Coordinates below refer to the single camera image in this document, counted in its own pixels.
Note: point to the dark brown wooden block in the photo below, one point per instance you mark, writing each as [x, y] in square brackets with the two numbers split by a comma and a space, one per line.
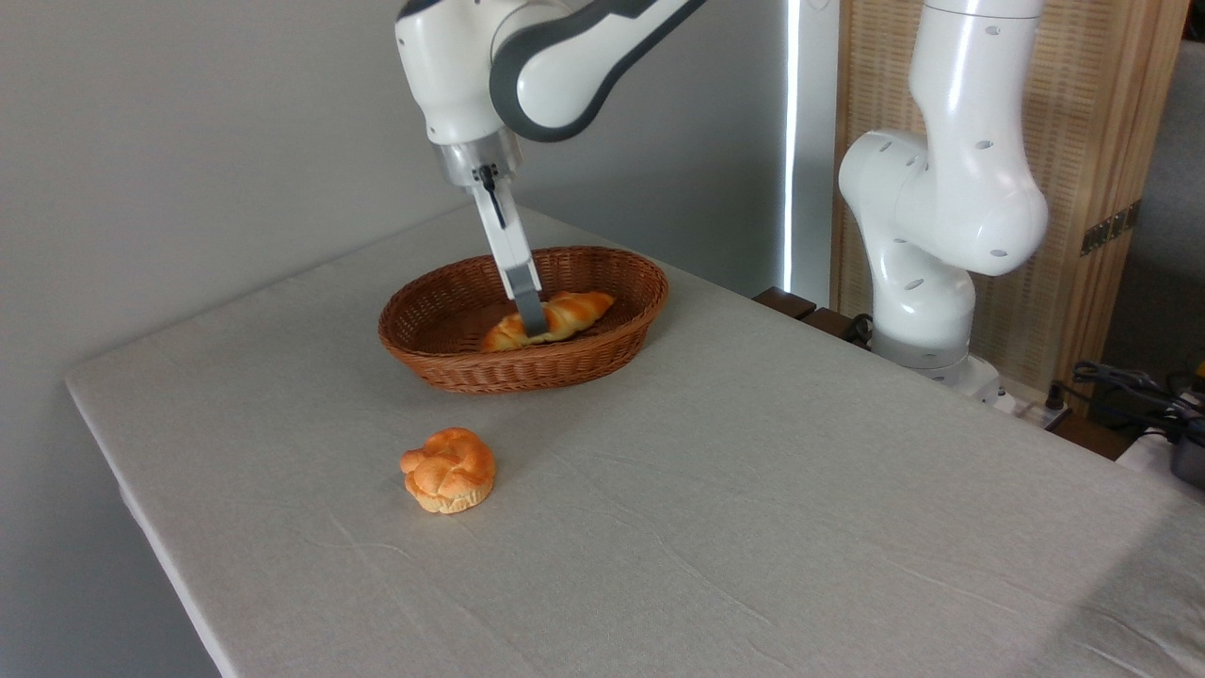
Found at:
[784, 302]

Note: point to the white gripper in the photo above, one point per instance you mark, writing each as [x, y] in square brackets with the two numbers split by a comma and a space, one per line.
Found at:
[504, 231]

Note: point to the round knotted bread roll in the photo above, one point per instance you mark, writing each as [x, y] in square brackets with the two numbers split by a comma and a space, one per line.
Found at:
[449, 471]

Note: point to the silver wrist flange cylinder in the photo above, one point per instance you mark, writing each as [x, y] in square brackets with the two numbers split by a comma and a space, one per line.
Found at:
[466, 158]

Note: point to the wooden bamboo screen panel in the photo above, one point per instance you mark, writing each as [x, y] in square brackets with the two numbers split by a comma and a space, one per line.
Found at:
[1092, 104]

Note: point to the beige tablecloth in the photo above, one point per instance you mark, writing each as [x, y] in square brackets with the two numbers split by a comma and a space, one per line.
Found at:
[753, 518]

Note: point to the brown wicker basket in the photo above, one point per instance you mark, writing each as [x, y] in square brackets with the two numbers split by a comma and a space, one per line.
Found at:
[442, 363]

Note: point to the long braided bread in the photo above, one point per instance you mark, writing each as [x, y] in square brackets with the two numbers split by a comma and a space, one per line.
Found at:
[576, 311]

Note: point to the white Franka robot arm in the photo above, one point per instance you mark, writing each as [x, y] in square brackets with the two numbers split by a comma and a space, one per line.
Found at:
[951, 188]

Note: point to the black screen hinge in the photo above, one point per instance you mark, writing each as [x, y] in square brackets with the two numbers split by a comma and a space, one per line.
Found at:
[1111, 228]

